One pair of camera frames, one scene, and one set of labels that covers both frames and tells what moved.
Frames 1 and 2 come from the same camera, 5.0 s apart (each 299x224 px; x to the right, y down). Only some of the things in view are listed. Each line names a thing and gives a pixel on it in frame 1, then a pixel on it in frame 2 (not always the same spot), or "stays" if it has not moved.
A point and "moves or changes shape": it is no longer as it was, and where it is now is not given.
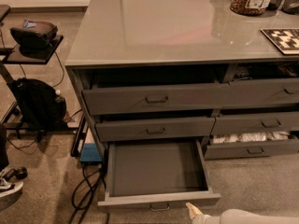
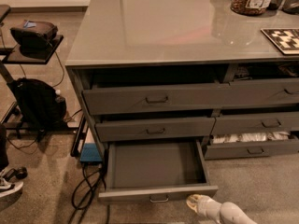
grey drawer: (256, 123) stays
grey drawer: (214, 150) stays
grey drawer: (157, 174) moves or changes shape
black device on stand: (34, 35) stays
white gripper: (207, 218) to (209, 206)
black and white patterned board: (286, 39) stays
